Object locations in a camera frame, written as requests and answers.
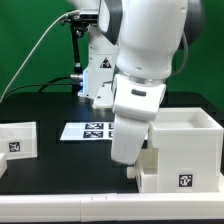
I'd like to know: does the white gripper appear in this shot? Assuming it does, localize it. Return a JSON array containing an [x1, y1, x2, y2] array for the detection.
[[111, 74, 166, 165]]

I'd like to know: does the white drawer box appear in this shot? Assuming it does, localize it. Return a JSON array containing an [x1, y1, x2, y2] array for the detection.
[[0, 122, 38, 160], [127, 148, 158, 193]]

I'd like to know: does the large white drawer cabinet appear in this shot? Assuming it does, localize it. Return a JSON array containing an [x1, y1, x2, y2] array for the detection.
[[145, 108, 224, 193]]

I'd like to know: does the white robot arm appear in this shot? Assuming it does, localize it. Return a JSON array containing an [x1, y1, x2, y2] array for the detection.
[[67, 0, 205, 165]]

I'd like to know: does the white marker sheet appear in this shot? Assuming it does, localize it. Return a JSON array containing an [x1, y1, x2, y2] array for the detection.
[[60, 122, 114, 141]]

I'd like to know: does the grey mounted camera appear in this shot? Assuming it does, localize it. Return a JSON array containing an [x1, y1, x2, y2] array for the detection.
[[93, 83, 113, 109]]

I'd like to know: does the black cable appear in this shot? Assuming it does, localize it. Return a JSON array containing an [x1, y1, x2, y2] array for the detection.
[[1, 75, 84, 99]]

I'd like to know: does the black camera stand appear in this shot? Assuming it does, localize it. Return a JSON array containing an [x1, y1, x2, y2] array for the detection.
[[60, 15, 88, 94]]

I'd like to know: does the white front rail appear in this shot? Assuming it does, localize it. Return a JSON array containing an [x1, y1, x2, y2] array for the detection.
[[0, 192, 224, 223]]

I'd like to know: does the white cable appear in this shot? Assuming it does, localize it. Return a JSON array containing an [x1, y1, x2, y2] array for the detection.
[[0, 9, 81, 103]]

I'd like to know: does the white left rail piece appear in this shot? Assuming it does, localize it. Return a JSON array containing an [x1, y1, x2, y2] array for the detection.
[[0, 153, 7, 178]]

